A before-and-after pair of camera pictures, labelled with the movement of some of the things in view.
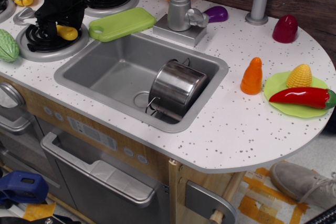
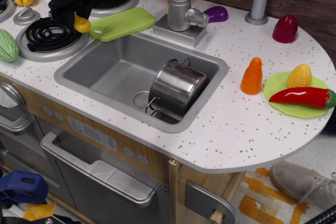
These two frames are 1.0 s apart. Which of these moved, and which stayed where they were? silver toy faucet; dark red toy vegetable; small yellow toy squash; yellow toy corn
Moved: small yellow toy squash
Stayed: silver toy faucet; dark red toy vegetable; yellow toy corn
